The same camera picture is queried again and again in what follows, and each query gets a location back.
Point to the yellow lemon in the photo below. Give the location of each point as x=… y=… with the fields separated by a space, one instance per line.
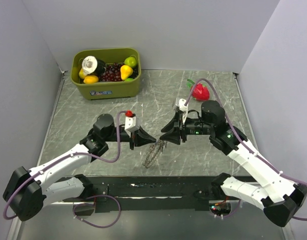
x=91 y=79

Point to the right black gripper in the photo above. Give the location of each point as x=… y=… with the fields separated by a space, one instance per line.
x=173 y=136

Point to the yellow fruit at bin left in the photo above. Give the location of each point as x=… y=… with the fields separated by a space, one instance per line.
x=82 y=74

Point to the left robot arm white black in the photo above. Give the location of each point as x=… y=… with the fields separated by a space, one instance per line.
x=28 y=191

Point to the yellow pear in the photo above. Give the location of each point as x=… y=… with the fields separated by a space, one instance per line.
x=125 y=72

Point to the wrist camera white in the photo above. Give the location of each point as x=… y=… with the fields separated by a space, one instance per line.
x=132 y=123
x=179 y=105

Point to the red dragon fruit toy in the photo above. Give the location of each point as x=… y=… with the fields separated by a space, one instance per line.
x=201 y=93

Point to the green apple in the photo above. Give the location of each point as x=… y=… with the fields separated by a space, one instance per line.
x=131 y=62

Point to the dark red grape bunch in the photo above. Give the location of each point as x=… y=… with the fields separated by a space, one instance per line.
x=113 y=74

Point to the olive green plastic bin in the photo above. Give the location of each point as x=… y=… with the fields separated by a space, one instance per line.
x=106 y=89

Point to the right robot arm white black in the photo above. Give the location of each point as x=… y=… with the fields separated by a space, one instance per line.
x=278 y=197

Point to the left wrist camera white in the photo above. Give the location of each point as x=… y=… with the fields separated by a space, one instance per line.
x=132 y=123

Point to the white cut coconut half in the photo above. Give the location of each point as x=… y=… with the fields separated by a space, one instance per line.
x=89 y=65

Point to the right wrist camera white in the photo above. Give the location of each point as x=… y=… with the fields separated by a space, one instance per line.
x=179 y=105

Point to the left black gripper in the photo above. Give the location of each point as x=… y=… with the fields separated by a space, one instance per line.
x=137 y=138

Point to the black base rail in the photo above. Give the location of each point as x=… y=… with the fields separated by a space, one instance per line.
x=147 y=193

